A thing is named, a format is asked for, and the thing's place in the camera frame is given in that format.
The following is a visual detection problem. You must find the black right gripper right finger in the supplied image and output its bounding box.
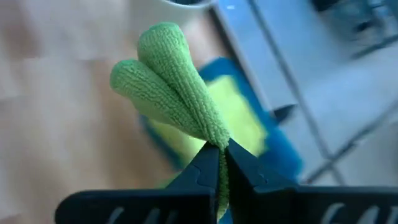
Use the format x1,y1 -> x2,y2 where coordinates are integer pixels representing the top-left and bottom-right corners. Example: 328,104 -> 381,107
224,138 -> 398,224

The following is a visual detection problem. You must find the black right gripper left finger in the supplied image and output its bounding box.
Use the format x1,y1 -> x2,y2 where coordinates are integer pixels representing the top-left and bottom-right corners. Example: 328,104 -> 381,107
54,141 -> 221,224

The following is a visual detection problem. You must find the blue fabric basket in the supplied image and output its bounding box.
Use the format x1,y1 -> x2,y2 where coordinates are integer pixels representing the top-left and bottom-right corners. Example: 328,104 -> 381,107
137,56 -> 304,182

